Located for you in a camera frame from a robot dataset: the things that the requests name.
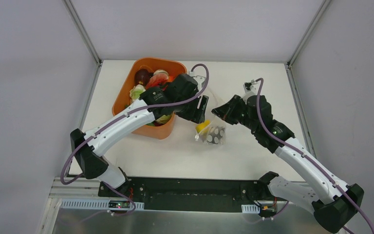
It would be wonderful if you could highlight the yellow toy corn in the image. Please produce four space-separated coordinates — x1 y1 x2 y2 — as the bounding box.
195 119 211 134

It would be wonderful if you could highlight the clear zip top bag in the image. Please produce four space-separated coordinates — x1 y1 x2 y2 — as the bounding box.
195 88 226 145

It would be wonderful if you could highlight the white toy cauliflower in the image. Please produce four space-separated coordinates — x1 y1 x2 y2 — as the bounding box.
129 84 146 102

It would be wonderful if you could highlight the grey toy fish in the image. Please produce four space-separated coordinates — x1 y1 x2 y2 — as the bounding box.
203 126 225 145

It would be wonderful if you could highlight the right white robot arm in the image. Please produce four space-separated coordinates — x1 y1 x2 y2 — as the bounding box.
211 82 364 234

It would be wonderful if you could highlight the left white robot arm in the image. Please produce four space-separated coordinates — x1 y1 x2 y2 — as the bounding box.
70 74 209 197

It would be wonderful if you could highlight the green toy cabbage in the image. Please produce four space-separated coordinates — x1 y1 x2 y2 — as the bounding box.
155 115 172 124

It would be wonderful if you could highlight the toy watermelon slice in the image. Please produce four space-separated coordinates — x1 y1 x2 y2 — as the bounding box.
145 73 169 90

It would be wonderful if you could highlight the dark red toy apple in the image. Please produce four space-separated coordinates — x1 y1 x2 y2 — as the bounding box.
134 68 151 86

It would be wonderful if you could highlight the orange plastic bin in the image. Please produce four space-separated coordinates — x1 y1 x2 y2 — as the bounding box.
112 57 187 139

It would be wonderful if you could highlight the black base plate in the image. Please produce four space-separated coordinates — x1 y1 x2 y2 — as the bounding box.
97 176 288 214

